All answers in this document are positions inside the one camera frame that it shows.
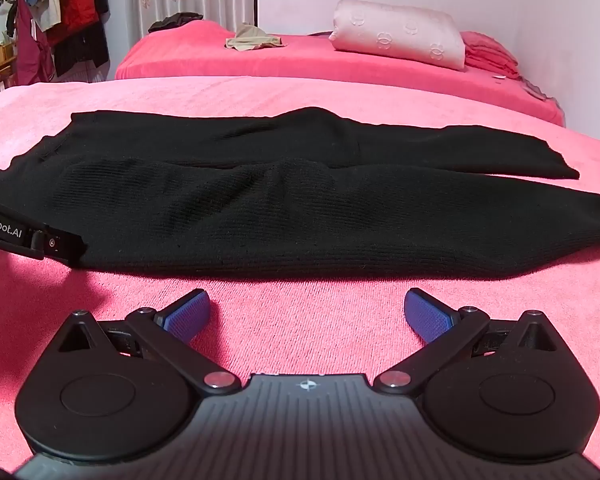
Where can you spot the pale pink embossed pillow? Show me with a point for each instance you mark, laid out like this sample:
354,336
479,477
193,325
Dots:
400,35

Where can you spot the dark crumpled garment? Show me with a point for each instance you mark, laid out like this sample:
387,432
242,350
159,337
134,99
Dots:
172,21

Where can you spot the beige crumpled garment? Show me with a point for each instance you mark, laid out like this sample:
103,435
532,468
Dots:
250,40

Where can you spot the hanging black coat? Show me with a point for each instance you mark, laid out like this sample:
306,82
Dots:
80,47

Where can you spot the folded red blanket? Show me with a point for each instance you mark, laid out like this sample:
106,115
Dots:
487,55

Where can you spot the bed with red sheet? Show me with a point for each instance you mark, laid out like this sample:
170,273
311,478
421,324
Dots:
305,65

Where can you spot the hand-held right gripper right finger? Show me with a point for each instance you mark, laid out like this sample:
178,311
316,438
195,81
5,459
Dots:
422,315

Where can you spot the hanging red jacket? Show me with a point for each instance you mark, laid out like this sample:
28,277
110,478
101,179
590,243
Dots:
75,0

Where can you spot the pink fleece blanket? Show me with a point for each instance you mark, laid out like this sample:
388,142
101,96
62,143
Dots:
305,325

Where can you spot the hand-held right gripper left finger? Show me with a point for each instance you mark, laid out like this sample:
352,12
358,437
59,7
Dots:
187,317

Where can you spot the black knit pants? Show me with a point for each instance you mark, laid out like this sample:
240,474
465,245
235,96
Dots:
280,210

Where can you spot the hanging maroon garment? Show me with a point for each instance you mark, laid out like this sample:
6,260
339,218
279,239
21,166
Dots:
30,55

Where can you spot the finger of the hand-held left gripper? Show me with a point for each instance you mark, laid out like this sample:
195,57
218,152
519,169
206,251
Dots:
60,246

